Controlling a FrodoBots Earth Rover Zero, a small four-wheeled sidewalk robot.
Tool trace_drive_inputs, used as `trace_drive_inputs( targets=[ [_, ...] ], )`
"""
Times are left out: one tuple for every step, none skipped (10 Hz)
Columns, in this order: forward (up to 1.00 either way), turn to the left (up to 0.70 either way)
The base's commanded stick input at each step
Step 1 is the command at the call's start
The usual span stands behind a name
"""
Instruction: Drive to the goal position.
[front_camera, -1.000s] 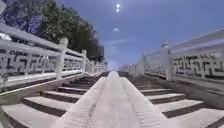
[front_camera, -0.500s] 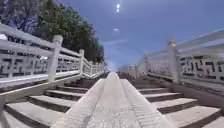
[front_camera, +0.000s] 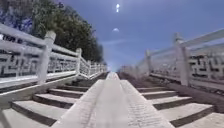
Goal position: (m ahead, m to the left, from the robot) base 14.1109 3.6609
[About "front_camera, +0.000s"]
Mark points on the grey stone ramp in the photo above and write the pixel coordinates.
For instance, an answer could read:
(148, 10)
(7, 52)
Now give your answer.
(111, 106)

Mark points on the row of trees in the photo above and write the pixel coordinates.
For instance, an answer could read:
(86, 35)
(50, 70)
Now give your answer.
(66, 26)

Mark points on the white carved stone railing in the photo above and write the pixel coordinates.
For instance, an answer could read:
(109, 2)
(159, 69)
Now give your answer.
(43, 56)
(186, 63)

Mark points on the grey stone steps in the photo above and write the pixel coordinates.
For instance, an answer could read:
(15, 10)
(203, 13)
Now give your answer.
(43, 105)
(173, 106)

